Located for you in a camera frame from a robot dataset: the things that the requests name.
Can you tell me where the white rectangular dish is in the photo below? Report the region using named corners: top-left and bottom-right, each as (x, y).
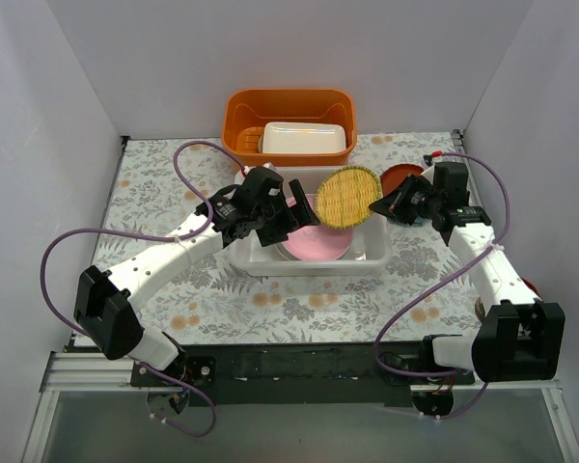
top-left (259, 122), bottom-right (346, 154)

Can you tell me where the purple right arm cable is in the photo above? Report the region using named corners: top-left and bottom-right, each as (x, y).
top-left (372, 150), bottom-right (512, 420)

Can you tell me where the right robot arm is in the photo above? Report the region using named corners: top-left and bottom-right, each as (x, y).
top-left (370, 161), bottom-right (565, 384)

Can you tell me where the red round object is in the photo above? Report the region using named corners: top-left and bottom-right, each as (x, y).
top-left (522, 279), bottom-right (541, 299)

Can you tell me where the teal beaded plate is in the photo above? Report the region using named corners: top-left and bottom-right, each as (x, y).
top-left (389, 212), bottom-right (429, 227)

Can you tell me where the orange plastic basket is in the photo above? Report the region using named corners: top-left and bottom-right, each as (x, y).
top-left (221, 88), bottom-right (358, 167)

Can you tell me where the woven bamboo yellow plate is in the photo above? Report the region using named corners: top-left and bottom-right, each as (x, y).
top-left (314, 166), bottom-right (383, 230)

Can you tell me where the pink plate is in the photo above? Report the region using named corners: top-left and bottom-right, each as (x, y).
top-left (275, 193), bottom-right (354, 261)

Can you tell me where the floral table mat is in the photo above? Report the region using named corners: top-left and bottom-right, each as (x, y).
top-left (105, 140), bottom-right (479, 344)

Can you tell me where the red-brown plate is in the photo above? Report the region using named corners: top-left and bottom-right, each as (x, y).
top-left (380, 163), bottom-right (424, 196)

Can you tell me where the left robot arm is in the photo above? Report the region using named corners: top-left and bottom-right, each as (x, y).
top-left (74, 167), bottom-right (318, 386)

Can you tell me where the aluminium frame rail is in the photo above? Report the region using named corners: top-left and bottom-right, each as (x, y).
top-left (41, 353), bottom-right (134, 392)

